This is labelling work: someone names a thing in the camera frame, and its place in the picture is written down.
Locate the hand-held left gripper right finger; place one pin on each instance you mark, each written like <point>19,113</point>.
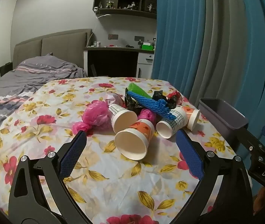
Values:
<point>189,155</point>

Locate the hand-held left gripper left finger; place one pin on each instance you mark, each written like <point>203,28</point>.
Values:
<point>73,155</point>

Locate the grid print paper cup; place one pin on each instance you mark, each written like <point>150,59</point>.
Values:
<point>176,119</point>
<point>118,114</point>

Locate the orange print paper cup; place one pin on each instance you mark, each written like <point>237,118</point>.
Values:
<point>141,128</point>
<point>192,116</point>

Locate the grey plastic bin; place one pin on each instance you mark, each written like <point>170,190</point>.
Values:
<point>223,119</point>

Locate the large pink plastic bag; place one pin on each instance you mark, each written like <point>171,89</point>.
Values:
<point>95,114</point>

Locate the red wrapper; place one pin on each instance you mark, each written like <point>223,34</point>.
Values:
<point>174,99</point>

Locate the small pink plastic bag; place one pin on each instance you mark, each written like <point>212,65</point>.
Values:
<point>146,114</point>

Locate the black plastic bag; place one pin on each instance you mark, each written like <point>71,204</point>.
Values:
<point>159,96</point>

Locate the blue foam net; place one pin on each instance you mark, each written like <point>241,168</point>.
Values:
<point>146,100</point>

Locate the pale pink plastic bag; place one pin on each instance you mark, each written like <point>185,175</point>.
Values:
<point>113,98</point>

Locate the black printed wrapper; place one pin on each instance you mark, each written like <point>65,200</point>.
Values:
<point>132,105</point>

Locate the green plastic bag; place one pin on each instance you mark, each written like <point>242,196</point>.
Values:
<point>137,88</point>

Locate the floral tablecloth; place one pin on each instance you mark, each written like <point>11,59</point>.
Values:
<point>113,182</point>

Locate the grey striped blanket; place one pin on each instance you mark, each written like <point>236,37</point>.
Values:
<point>30,79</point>

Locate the dark wooden desk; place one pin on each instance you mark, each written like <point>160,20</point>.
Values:
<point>111,60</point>

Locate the white drawer cabinet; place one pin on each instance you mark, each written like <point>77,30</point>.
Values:
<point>145,63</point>

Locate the dark bedside board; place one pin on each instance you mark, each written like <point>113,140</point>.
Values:
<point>6,69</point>

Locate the green box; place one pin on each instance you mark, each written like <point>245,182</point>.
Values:
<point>147,47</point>

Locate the blue and grey curtain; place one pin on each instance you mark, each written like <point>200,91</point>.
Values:
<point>204,39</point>

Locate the row of small figurines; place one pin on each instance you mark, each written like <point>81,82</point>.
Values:
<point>131,5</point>

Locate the dark red wall socket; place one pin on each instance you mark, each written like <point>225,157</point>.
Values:
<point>113,36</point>

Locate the grey wall socket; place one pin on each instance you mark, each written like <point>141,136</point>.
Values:
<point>139,38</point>

